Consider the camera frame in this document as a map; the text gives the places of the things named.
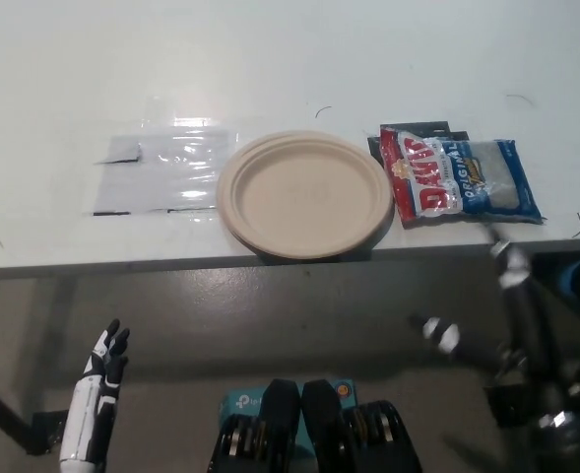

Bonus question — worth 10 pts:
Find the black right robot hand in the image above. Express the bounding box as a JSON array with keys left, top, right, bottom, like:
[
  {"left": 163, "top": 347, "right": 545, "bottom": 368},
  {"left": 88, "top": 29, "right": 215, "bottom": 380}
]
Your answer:
[{"left": 407, "top": 224, "right": 580, "bottom": 423}]

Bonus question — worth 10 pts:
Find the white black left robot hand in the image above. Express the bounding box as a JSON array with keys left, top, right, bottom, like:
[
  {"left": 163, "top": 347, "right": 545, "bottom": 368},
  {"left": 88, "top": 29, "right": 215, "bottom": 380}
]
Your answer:
[{"left": 58, "top": 318, "right": 132, "bottom": 467}]

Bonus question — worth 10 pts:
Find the red blue sunflower seed bag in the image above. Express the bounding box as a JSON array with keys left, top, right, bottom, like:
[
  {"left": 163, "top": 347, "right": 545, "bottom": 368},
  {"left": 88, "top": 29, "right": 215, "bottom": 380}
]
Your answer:
[{"left": 378, "top": 123, "right": 545, "bottom": 231}]

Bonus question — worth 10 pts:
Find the beige paper plate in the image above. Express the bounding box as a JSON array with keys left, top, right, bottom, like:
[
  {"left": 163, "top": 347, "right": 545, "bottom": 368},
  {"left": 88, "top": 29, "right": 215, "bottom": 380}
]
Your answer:
[{"left": 215, "top": 129, "right": 395, "bottom": 260}]

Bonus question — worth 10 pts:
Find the blue round object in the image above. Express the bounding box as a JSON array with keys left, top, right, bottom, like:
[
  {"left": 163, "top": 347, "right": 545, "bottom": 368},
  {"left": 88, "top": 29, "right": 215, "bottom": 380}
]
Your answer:
[{"left": 562, "top": 260, "right": 580, "bottom": 300}]

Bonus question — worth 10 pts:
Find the teal cardboard router box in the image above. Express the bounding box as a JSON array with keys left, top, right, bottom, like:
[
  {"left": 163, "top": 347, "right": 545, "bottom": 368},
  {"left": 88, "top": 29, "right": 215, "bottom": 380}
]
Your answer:
[{"left": 219, "top": 377, "right": 357, "bottom": 455}]

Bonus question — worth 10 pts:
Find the black tape patch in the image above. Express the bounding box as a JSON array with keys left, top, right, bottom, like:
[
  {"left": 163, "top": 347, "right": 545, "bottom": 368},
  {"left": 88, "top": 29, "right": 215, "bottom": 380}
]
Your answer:
[{"left": 366, "top": 120, "right": 471, "bottom": 164}]

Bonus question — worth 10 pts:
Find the clear plastic sheet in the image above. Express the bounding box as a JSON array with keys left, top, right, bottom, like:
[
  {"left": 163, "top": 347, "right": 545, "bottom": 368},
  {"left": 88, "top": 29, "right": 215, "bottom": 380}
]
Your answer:
[{"left": 92, "top": 116, "right": 244, "bottom": 218}]

